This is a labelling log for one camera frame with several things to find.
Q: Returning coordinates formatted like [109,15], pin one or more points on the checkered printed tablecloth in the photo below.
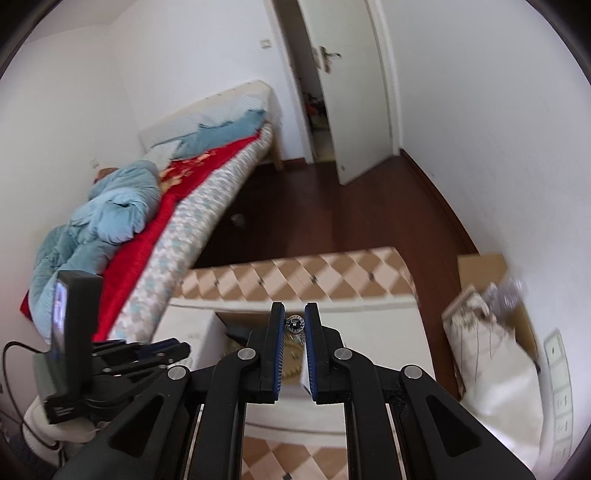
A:
[332,272]

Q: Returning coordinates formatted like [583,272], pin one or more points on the light blue quilt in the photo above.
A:
[111,207]

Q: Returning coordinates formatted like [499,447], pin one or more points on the clear plastic wrap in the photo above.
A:
[508,295]

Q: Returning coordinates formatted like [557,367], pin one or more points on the white striped headboard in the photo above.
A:
[203,113]

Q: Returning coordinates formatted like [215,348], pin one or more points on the light blue cloth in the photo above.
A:
[231,131]

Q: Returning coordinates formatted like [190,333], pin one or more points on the bed with checkered sheet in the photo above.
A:
[184,235]

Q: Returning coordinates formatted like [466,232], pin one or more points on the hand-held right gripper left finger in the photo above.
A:
[278,355]

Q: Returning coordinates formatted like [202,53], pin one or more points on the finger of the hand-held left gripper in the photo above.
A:
[166,351]

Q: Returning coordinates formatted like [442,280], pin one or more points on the white power strip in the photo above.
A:
[561,392]

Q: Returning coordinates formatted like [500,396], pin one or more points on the wooden nightstand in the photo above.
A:
[105,174]

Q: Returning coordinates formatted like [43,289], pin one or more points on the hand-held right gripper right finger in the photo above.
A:
[310,355]

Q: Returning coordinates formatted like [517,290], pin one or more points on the white door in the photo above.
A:
[351,92]

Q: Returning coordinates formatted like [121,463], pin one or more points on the white bag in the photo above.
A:
[498,378]

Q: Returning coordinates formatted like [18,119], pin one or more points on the white round object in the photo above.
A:
[69,431]

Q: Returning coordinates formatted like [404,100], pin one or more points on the black smart band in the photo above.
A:
[238,330]

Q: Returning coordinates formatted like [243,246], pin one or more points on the white cardboard box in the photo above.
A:
[194,332]

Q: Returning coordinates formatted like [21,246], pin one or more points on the cardboard and plastic clutter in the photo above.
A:
[485,267]

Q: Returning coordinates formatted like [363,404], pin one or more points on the red blanket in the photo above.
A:
[138,258]

